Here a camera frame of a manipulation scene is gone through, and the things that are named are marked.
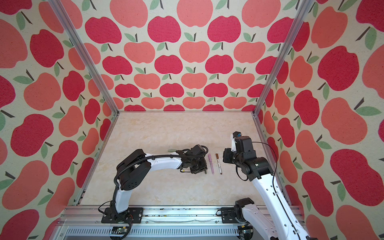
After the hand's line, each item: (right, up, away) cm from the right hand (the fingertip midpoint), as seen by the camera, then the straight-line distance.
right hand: (228, 151), depth 75 cm
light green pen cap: (-33, -3, +25) cm, 41 cm away
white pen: (-2, -11, +17) cm, 21 cm away
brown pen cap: (-2, -7, +21) cm, 22 cm away
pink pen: (-7, -10, +18) cm, 22 cm away
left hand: (-7, -13, +12) cm, 19 cm away
